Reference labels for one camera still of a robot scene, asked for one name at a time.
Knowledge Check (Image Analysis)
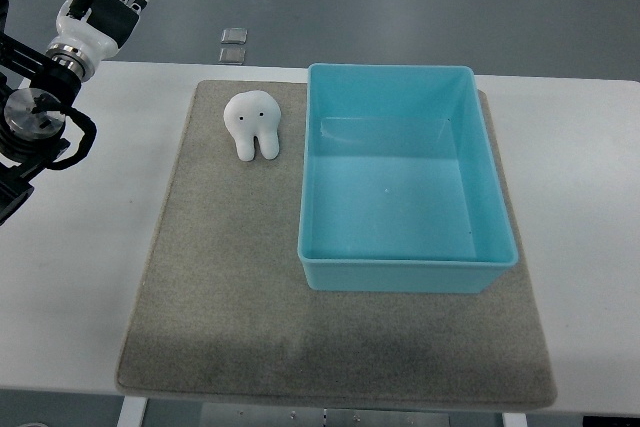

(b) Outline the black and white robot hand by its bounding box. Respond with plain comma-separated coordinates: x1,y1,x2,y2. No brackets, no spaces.
47,0,150,62

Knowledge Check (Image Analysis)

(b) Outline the white tooth plush toy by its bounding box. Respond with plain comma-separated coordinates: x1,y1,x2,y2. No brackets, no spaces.
223,90,281,162

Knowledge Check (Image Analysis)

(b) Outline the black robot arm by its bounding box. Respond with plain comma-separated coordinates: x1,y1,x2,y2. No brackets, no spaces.
1,33,97,222

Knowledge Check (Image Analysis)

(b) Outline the blue plastic box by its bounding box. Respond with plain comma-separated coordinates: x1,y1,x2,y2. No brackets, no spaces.
298,64,520,294

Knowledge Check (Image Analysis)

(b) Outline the grey felt mat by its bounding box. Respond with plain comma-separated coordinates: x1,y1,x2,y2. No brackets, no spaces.
115,80,557,411

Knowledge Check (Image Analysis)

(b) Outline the white table leg left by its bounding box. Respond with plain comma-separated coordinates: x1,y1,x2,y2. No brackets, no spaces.
116,396,148,427

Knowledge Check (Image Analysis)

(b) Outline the white table leg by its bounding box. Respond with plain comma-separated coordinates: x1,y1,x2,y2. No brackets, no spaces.
116,396,148,427
502,412,528,427

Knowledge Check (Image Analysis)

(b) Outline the metal table crossbar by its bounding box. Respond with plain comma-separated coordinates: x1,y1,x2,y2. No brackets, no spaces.
199,403,504,427

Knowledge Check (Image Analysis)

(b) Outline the white table leg right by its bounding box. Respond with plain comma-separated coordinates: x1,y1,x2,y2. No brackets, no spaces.
502,412,528,427

